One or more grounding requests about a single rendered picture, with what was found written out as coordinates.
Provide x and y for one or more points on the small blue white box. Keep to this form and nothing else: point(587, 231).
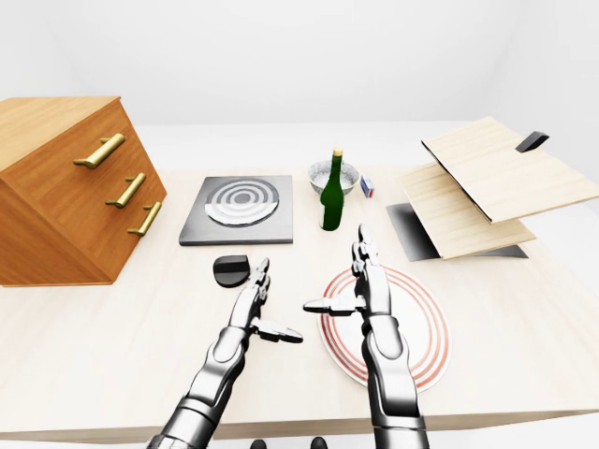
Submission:
point(367, 187)

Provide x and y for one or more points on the flat dark stove plate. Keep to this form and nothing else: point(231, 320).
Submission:
point(196, 229)

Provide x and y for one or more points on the small wooden cabinet drawer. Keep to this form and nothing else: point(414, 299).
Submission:
point(122, 250)

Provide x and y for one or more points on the round black stove knob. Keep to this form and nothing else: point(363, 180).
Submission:
point(230, 273)

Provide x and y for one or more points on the green glass bottle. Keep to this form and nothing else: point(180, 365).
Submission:
point(332, 206)

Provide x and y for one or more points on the white plate with red rings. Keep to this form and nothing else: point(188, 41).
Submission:
point(421, 327)

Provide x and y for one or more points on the wooden cabinet with drawers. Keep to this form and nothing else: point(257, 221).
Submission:
point(42, 234)

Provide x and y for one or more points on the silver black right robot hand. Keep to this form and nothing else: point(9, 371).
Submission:
point(374, 290)

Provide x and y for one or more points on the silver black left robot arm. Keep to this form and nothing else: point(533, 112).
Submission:
point(210, 383)

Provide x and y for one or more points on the small black wedge block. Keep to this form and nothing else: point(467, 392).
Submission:
point(531, 141)

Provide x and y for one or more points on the patterned grey white bowl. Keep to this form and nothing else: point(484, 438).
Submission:
point(350, 177)

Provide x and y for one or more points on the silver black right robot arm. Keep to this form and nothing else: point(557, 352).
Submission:
point(390, 374)

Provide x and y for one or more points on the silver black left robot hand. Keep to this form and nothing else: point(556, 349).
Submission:
point(245, 306)

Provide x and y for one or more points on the small pale wooden board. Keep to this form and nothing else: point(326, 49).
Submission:
point(449, 220)

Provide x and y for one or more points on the large wooden cabinet drawer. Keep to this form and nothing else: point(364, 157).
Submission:
point(56, 140)

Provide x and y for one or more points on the large pale wooden board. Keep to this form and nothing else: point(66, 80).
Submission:
point(510, 182)

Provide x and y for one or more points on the medium wooden cabinet drawer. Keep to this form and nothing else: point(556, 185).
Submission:
point(100, 212)

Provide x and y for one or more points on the small dark rounded shape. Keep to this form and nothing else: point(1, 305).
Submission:
point(258, 444)
point(318, 443)

